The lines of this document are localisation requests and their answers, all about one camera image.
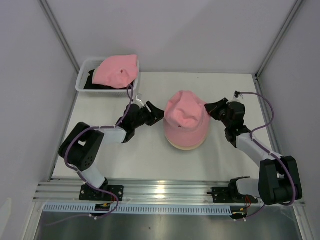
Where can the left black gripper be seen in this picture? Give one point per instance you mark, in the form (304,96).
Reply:
(160,113)

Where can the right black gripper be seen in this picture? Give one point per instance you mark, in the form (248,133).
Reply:
(212,108)

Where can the pink bucket hat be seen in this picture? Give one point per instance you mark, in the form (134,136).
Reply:
(186,121)
(117,71)

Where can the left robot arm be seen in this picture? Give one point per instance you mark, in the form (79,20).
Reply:
(80,149)

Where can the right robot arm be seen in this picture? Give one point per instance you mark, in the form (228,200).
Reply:
(278,181)

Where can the black hat in basket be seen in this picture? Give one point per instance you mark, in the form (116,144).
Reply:
(90,86)

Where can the white plastic basket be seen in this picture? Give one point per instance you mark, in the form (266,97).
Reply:
(92,63)

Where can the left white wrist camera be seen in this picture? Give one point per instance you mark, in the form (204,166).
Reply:
(138,100)

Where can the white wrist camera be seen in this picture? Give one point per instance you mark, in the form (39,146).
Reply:
(138,100)
(237,97)

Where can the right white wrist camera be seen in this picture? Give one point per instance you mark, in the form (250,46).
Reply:
(237,97)

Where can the right aluminium corner post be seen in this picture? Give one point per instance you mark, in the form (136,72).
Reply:
(284,29)

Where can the aluminium corner post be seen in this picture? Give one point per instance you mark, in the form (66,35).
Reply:
(284,29)
(49,14)

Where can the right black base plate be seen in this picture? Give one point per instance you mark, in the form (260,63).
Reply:
(225,193)

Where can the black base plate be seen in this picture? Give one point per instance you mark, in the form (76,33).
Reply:
(225,193)
(89,194)

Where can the white slotted cable duct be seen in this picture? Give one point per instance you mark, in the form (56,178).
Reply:
(144,209)

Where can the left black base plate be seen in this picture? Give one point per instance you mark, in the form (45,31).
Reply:
(89,194)

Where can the aluminium mounting rail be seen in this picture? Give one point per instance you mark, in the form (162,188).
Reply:
(136,191)

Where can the left aluminium corner post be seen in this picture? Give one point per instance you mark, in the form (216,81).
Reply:
(49,14)

